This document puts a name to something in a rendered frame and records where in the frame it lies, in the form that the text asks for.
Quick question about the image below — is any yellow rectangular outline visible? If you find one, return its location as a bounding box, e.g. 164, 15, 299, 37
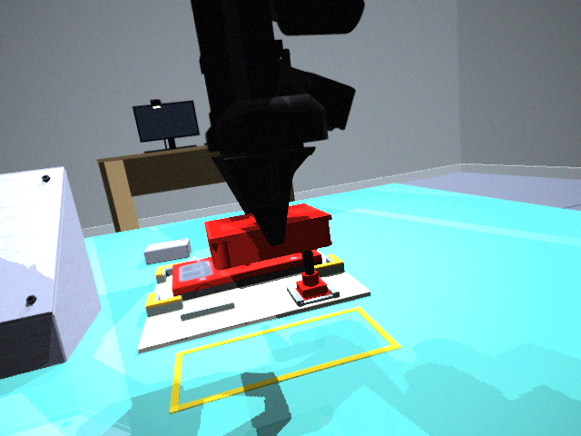
169, 306, 401, 414

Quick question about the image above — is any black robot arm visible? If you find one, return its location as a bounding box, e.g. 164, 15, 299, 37
191, 0, 365, 132

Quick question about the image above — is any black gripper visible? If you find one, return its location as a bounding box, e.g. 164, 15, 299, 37
197, 25, 329, 246

